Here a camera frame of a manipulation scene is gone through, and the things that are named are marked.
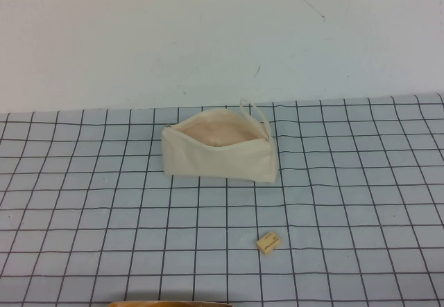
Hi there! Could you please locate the small yellow eraser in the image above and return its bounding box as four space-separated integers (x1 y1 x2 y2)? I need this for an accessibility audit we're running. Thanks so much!
255 231 280 252

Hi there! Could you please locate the cream canvas pencil case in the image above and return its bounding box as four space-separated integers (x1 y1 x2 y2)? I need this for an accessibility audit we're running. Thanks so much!
161 96 278 184

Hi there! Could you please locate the orange-brown rounded object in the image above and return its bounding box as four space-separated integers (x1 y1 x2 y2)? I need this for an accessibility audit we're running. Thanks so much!
106 299 237 307

